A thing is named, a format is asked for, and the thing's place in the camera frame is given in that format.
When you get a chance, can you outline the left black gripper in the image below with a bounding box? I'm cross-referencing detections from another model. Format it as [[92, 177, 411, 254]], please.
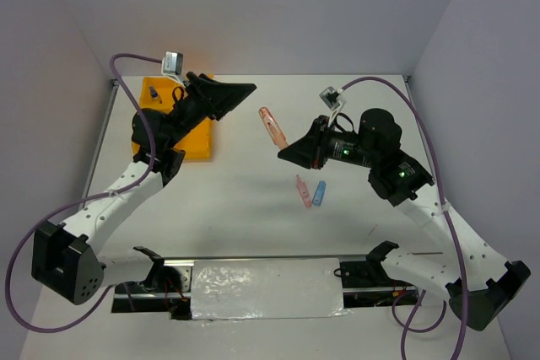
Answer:
[[165, 73, 257, 148]]

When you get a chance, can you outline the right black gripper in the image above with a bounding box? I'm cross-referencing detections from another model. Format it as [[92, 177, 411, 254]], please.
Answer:
[[278, 114, 377, 168]]

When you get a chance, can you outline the clear orange highlighter cap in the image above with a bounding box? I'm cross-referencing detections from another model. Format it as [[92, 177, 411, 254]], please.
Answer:
[[258, 107, 282, 140]]

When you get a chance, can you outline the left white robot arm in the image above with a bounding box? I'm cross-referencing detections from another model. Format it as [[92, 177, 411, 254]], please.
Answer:
[[31, 72, 257, 305]]

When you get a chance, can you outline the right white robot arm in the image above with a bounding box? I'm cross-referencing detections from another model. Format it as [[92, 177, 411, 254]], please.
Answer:
[[278, 108, 531, 331]]

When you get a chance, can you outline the yellow four-compartment tray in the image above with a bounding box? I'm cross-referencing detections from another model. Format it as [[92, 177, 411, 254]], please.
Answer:
[[139, 77, 213, 162]]

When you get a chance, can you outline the small purple-capped glue bottle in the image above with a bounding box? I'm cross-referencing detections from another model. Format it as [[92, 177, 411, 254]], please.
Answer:
[[148, 86, 163, 104]]

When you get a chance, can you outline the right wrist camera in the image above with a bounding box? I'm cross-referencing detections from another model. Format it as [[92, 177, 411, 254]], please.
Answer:
[[319, 86, 346, 125]]

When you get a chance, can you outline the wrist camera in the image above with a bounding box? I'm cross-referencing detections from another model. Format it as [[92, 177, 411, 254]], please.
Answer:
[[319, 86, 346, 125], [161, 51, 184, 84]]

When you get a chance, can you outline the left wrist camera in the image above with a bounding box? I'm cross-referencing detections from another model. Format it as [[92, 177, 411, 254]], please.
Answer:
[[161, 51, 184, 84]]

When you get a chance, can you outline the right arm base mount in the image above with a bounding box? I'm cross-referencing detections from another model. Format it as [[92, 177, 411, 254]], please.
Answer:
[[333, 261, 419, 309]]

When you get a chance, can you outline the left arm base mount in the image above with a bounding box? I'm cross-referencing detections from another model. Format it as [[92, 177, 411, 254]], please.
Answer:
[[111, 259, 194, 321]]

